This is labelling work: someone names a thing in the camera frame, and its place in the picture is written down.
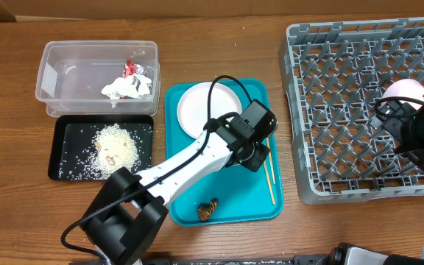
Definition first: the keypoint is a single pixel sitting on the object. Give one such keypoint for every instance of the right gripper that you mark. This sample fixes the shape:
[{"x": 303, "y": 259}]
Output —
[{"x": 394, "y": 126}]

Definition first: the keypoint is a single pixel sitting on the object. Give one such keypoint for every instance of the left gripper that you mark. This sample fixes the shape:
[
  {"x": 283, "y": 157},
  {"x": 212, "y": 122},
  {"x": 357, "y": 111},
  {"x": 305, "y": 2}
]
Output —
[{"x": 256, "y": 160}]

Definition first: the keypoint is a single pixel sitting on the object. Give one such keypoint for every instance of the small pink plate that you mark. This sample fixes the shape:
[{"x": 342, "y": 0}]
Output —
[{"x": 406, "y": 88}]

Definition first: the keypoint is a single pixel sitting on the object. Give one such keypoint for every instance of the white napkin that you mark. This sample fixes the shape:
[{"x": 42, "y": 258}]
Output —
[{"x": 131, "y": 87}]

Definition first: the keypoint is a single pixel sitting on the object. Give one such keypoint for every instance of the pile of rice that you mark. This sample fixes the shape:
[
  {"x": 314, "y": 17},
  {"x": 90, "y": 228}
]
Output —
[{"x": 95, "y": 151}]

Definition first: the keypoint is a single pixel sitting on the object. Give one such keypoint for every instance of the red foil snack wrapper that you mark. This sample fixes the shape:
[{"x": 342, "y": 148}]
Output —
[{"x": 131, "y": 68}]

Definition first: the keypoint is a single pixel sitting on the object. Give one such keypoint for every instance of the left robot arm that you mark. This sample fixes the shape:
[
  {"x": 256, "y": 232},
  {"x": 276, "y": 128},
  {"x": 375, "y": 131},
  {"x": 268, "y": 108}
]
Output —
[{"x": 126, "y": 215}]

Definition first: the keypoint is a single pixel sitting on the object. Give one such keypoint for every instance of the grey dishwasher rack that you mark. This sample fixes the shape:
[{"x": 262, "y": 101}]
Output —
[{"x": 332, "y": 74}]

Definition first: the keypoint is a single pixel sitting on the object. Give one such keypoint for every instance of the left wooden chopstick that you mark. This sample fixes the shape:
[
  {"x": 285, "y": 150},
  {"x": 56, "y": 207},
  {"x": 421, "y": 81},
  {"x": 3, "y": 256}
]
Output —
[{"x": 271, "y": 192}]

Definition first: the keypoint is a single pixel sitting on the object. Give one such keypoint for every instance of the wooden chopstick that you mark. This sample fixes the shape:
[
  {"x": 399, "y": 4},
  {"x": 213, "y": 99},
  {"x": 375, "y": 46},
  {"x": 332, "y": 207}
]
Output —
[
  {"x": 271, "y": 192},
  {"x": 271, "y": 161}
]

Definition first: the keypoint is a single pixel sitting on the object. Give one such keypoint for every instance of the right wooden chopstick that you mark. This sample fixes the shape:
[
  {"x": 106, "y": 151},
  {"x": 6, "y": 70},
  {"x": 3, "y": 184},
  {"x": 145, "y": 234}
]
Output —
[{"x": 271, "y": 161}]

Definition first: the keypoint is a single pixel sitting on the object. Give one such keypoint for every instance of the brown food scrap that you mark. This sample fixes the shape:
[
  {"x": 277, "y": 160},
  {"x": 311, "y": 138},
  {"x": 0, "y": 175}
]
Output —
[{"x": 205, "y": 211}]

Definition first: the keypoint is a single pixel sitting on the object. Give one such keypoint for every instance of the large white plate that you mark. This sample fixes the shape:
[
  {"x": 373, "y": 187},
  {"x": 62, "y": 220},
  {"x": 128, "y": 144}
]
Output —
[{"x": 192, "y": 108}]

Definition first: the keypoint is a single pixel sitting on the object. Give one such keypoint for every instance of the black plastic tray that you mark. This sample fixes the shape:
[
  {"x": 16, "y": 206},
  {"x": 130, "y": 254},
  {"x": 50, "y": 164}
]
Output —
[{"x": 63, "y": 121}]

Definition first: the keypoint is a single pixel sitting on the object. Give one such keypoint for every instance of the clear plastic bin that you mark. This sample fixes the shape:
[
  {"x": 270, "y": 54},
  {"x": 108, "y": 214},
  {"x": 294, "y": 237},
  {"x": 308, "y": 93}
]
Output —
[{"x": 72, "y": 74}]

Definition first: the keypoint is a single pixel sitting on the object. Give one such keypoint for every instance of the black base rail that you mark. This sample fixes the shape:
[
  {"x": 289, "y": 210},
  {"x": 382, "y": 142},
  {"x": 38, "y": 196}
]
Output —
[{"x": 343, "y": 254}]

